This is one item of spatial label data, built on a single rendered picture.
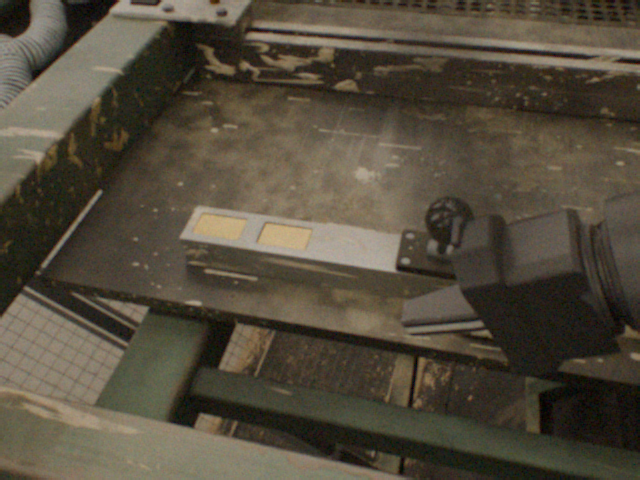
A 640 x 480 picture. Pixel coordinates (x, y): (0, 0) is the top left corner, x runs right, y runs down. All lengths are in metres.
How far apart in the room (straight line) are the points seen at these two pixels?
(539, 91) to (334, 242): 0.39
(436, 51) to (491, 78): 0.08
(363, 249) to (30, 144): 0.37
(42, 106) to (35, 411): 0.37
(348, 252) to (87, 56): 0.44
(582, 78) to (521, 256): 0.52
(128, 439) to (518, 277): 0.30
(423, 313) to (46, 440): 0.29
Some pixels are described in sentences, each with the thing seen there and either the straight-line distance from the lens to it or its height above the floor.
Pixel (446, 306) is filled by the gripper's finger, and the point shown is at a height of 1.51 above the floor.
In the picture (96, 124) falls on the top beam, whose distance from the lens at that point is 0.72.
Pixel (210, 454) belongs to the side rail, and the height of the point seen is 1.56.
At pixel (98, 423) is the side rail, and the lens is 0.48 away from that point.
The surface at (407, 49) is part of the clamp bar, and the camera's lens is 0.82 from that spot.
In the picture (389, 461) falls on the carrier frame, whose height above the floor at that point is 0.78.
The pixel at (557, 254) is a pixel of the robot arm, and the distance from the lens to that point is 0.32.
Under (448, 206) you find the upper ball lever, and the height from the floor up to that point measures 1.52.
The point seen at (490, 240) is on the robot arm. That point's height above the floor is 1.54.
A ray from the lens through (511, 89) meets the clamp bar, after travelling 0.83.
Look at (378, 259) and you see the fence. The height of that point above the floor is 1.49.
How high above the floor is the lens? 1.71
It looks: 18 degrees down
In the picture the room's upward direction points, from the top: 55 degrees counter-clockwise
